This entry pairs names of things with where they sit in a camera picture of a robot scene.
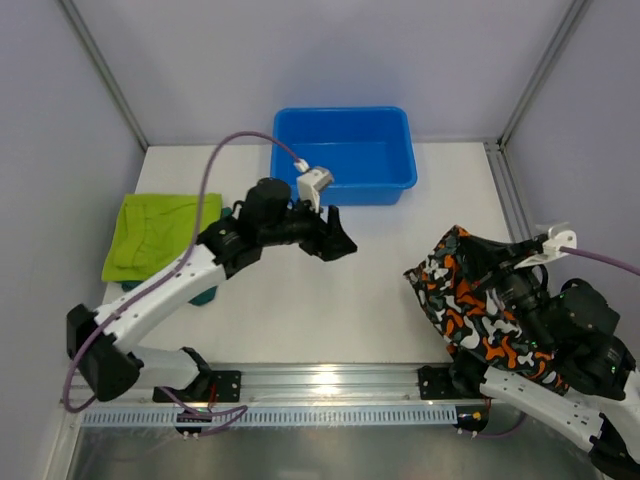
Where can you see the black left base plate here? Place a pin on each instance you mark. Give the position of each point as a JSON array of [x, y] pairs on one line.
[[217, 386]]

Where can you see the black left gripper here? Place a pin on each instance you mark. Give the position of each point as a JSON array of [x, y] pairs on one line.
[[319, 234]]

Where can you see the right controller board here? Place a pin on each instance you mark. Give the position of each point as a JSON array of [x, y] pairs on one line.
[[471, 419]]

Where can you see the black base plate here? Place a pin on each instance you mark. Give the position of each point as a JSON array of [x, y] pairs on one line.
[[435, 382], [217, 386]]

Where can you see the left aluminium frame post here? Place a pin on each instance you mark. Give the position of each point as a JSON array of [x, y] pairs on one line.
[[102, 69]]

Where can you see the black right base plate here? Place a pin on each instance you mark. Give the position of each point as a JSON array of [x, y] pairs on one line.
[[435, 382]]

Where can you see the right aluminium frame post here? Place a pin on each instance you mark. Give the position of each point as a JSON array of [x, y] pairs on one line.
[[551, 55]]

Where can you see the grey slotted cable duct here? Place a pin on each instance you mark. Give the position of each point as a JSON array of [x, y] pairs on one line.
[[289, 416]]

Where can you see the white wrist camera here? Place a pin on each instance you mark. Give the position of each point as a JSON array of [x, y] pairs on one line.
[[550, 243], [311, 184]]

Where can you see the lime green shorts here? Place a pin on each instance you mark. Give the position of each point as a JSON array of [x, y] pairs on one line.
[[151, 231]]

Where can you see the dark green shorts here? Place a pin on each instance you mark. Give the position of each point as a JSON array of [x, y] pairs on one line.
[[204, 297]]

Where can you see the blue plastic bin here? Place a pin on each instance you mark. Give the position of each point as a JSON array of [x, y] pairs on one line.
[[368, 150]]

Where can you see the orange black patterned shorts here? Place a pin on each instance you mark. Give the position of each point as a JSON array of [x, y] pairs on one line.
[[470, 321]]

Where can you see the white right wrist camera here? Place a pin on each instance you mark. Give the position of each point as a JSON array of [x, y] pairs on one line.
[[550, 243]]

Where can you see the aluminium frame post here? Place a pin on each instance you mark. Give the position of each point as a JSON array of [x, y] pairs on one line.
[[551, 55], [102, 69]]

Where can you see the aluminium mounting rail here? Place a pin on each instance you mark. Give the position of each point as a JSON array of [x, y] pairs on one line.
[[326, 383]]

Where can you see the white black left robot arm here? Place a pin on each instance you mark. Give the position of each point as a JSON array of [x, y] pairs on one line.
[[103, 343]]

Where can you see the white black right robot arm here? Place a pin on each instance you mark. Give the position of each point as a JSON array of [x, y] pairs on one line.
[[577, 327]]

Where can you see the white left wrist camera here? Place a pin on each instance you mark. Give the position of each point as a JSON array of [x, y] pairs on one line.
[[311, 184]]

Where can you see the controller board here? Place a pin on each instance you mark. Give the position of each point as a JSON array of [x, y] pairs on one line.
[[471, 419], [193, 423]]

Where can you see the left controller board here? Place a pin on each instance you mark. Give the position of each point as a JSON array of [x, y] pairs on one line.
[[193, 423]]

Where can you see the right side aluminium rail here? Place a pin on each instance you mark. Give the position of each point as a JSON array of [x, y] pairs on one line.
[[511, 200]]

